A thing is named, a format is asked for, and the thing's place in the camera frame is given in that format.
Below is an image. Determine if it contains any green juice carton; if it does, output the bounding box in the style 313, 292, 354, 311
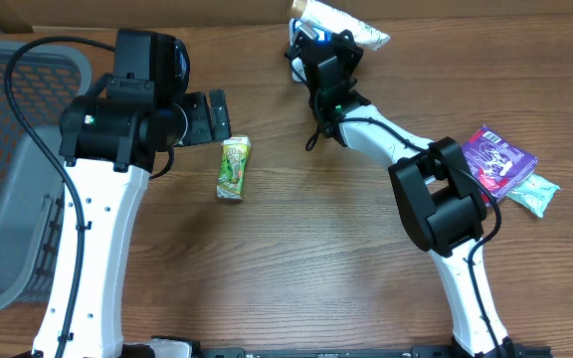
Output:
216, 135, 252, 200

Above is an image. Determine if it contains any white tube gold cap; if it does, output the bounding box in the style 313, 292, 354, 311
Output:
290, 0, 390, 51

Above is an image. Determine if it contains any purple snack packet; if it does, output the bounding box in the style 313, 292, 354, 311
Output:
462, 126, 538, 202

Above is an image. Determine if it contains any teal snack packet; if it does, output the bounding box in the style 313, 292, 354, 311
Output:
506, 173, 560, 218

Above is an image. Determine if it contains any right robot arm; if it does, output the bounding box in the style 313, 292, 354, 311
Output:
286, 25, 515, 357

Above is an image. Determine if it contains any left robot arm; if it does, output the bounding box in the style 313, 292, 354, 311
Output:
32, 30, 231, 358

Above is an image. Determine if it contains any white barcode scanner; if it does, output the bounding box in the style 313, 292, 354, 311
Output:
285, 18, 332, 84

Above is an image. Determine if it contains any grey plastic basket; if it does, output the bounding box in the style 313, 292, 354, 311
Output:
0, 41, 92, 310

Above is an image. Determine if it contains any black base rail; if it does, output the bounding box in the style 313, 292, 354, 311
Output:
186, 345, 554, 358

